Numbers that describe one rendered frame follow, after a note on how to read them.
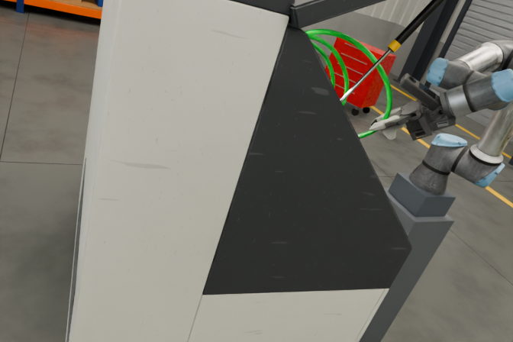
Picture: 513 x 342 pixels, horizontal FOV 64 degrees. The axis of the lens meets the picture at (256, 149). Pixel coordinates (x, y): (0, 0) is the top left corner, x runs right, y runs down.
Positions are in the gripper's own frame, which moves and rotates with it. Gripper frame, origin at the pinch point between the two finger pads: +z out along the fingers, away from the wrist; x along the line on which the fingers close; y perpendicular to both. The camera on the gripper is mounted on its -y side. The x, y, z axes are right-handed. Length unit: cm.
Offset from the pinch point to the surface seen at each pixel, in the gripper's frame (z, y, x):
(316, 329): 33, 42, -33
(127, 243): 37, -18, -60
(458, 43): 43, 216, 740
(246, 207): 18.4, -9.7, -43.7
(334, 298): 23, 34, -29
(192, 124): 13, -33, -49
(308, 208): 11.0, 0.0, -34.7
